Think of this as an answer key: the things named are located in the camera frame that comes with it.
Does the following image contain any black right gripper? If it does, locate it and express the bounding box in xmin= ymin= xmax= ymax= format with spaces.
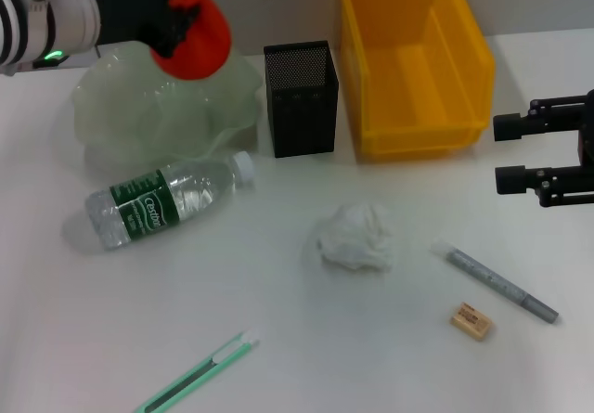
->
xmin=493 ymin=87 xmax=594 ymax=209

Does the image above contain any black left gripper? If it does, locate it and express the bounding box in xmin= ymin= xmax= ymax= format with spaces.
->
xmin=92 ymin=0 xmax=201 ymax=58

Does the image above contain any clear green-label water bottle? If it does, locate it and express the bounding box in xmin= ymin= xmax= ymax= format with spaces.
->
xmin=84 ymin=150 xmax=256 ymax=252

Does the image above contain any white paper ball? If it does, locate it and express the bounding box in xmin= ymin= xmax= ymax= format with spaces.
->
xmin=303 ymin=201 xmax=403 ymax=275

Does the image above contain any translucent glass fruit plate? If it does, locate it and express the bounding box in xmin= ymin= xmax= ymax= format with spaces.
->
xmin=73 ymin=44 xmax=264 ymax=173

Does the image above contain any gray marker pen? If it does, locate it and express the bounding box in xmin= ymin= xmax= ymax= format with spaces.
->
xmin=430 ymin=239 xmax=560 ymax=325

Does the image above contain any black mesh pen holder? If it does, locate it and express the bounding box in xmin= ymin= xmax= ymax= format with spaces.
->
xmin=263 ymin=40 xmax=340 ymax=159

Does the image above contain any beige eraser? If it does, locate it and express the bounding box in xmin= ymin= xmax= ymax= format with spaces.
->
xmin=448 ymin=302 xmax=494 ymax=341

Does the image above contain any yellow plastic bin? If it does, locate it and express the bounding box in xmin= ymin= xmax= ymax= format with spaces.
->
xmin=336 ymin=0 xmax=497 ymax=162

